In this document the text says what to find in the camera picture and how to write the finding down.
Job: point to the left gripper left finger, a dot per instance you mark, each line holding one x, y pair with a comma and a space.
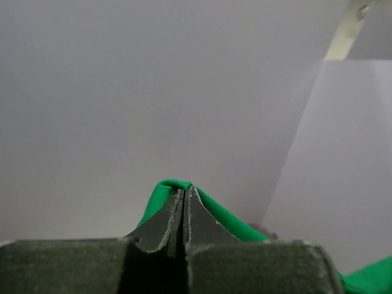
154, 261

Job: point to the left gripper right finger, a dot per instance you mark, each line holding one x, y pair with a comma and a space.
213, 254

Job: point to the green polo shirt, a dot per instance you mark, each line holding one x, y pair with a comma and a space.
373, 278

